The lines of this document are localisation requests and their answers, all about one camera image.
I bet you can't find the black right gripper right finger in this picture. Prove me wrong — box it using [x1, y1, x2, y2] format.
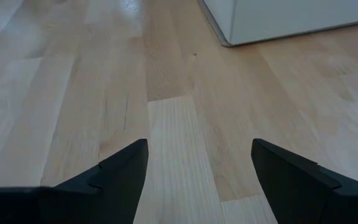
[250, 138, 358, 224]

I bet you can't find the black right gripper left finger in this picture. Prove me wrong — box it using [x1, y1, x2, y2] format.
[0, 138, 150, 224]

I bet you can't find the cardboard box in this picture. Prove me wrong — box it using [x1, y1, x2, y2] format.
[197, 0, 358, 48]

